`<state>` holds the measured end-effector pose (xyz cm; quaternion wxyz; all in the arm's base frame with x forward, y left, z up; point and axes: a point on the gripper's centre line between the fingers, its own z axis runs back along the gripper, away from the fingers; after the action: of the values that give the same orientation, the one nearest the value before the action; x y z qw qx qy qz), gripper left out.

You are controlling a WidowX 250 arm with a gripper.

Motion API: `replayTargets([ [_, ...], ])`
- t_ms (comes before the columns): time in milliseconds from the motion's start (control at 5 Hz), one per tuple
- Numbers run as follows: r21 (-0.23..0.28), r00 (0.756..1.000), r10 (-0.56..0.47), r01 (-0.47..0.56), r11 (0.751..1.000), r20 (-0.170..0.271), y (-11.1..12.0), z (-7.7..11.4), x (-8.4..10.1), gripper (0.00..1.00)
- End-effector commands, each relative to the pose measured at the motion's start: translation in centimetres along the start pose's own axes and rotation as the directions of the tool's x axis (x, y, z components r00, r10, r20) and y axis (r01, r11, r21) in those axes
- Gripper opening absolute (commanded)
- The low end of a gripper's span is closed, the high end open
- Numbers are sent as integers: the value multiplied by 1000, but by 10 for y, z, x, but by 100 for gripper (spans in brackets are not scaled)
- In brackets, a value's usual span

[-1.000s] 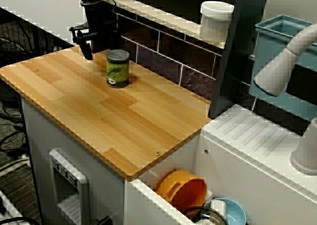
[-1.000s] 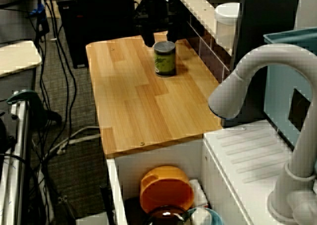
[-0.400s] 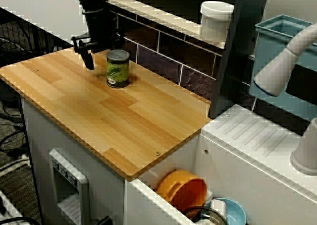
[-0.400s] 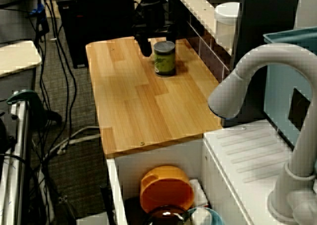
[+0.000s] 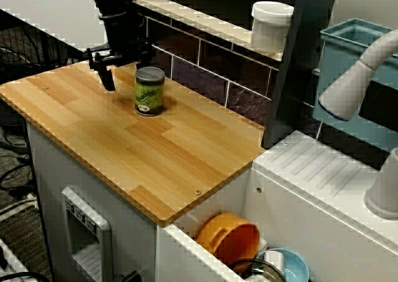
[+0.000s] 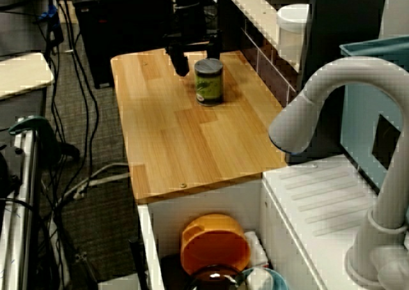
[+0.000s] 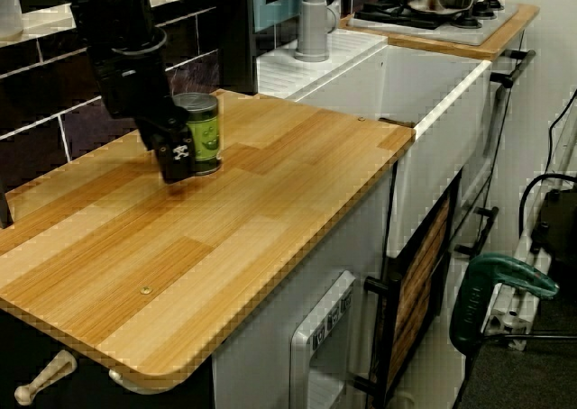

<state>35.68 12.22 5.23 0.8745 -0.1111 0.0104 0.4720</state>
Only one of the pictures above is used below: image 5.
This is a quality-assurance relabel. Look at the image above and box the white cup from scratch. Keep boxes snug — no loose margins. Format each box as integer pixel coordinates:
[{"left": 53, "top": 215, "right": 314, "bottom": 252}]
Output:
[{"left": 263, "top": 250, "right": 285, "bottom": 275}]

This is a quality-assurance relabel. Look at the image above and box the white power strip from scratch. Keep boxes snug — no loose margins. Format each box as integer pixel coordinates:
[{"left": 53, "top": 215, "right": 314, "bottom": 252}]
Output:
[
  {"left": 0, "top": 193, "right": 38, "bottom": 216},
  {"left": 0, "top": 237, "right": 30, "bottom": 282}
]

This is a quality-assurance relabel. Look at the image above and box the black floor cable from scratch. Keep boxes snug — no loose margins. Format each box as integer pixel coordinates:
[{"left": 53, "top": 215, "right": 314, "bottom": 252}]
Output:
[{"left": 0, "top": 139, "right": 32, "bottom": 155}]

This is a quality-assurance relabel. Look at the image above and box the white lidded plastic jar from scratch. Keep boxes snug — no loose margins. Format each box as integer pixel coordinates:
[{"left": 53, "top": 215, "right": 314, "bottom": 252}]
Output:
[{"left": 251, "top": 1, "right": 295, "bottom": 55}]

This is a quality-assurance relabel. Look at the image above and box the green pea can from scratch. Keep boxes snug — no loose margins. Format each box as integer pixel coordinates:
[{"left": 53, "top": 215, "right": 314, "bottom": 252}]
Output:
[{"left": 134, "top": 66, "right": 166, "bottom": 117}]

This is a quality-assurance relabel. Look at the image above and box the grey toy faucet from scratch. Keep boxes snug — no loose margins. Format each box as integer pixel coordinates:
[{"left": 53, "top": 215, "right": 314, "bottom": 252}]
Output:
[{"left": 317, "top": 29, "right": 398, "bottom": 221}]

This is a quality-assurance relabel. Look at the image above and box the white toy kitchen cabinet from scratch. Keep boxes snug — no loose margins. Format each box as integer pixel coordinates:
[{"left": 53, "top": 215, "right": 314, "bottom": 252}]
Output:
[{"left": 24, "top": 120, "right": 158, "bottom": 282}]

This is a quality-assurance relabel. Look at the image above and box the grey ice dispenser panel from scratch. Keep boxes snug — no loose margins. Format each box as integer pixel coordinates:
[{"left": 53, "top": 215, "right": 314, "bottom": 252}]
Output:
[{"left": 60, "top": 186, "right": 113, "bottom": 282}]

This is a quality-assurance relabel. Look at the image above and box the blue plastic bin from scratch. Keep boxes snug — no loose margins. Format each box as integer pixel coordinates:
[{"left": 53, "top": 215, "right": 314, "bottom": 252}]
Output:
[{"left": 312, "top": 17, "right": 398, "bottom": 154}]

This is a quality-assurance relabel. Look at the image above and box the dark tile backsplash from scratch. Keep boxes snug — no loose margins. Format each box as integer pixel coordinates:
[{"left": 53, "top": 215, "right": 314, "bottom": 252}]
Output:
[{"left": 142, "top": 11, "right": 324, "bottom": 140}]

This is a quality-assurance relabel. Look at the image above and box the light blue bowl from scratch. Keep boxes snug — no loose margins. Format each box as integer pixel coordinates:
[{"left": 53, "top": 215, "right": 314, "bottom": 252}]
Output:
[{"left": 254, "top": 247, "right": 310, "bottom": 282}]

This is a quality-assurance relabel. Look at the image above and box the wide dark hutch post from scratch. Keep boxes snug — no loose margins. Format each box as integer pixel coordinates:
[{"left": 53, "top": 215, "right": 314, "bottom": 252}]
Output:
[{"left": 262, "top": 0, "right": 340, "bottom": 149}]

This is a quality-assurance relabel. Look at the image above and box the orange plastic bowl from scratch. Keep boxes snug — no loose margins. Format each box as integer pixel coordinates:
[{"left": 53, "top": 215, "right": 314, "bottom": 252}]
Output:
[{"left": 195, "top": 212, "right": 261, "bottom": 268}]

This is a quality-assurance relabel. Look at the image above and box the white toy sink basin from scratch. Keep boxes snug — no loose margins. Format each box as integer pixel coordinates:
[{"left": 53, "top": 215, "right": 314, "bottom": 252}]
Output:
[{"left": 156, "top": 129, "right": 398, "bottom": 282}]

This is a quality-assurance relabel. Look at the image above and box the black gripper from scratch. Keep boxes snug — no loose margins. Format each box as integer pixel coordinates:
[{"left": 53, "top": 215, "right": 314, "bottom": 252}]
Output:
[{"left": 83, "top": 11, "right": 155, "bottom": 93}]

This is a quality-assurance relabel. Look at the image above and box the beige hutch shelf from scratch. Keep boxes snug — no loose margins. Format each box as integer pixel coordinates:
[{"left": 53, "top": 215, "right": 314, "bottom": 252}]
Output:
[{"left": 132, "top": 0, "right": 285, "bottom": 62}]

